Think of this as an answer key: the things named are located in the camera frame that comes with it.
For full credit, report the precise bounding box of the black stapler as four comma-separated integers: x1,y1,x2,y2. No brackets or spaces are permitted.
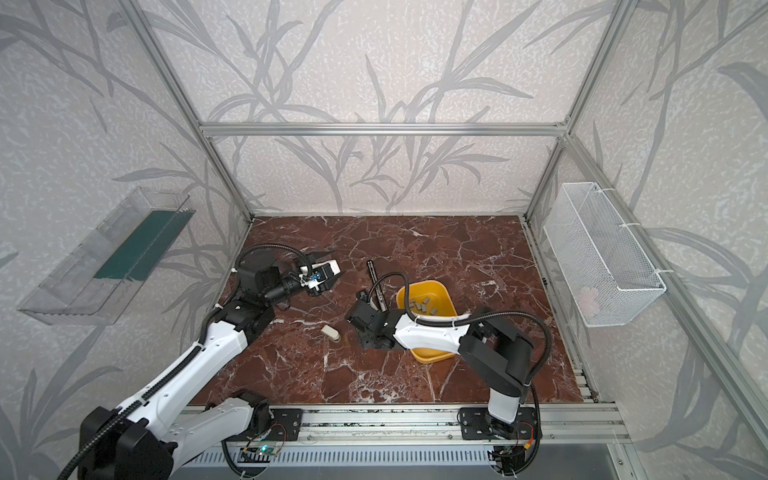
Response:
366,259,388,311

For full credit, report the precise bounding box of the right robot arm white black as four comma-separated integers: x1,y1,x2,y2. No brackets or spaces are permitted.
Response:
346,281,553,448

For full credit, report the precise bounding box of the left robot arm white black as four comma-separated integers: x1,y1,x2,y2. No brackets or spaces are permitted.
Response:
59,243,341,479

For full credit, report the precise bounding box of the yellow plastic tray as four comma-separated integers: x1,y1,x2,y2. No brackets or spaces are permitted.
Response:
394,280,468,364

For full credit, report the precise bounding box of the left circuit board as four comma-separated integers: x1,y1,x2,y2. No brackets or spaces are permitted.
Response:
238,445,282,464

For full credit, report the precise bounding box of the pink object in basket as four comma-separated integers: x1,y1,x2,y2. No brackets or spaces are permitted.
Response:
576,287,601,319

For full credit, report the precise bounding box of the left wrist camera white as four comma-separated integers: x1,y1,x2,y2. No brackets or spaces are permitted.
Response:
299,260,342,296

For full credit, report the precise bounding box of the clear acrylic wall shelf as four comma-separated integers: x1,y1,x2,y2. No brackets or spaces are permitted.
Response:
18,187,196,326

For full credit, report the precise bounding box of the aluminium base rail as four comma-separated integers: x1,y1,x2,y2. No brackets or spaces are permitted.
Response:
122,403,631,448

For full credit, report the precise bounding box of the white wire mesh basket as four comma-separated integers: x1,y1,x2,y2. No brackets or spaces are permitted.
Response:
544,182,667,328

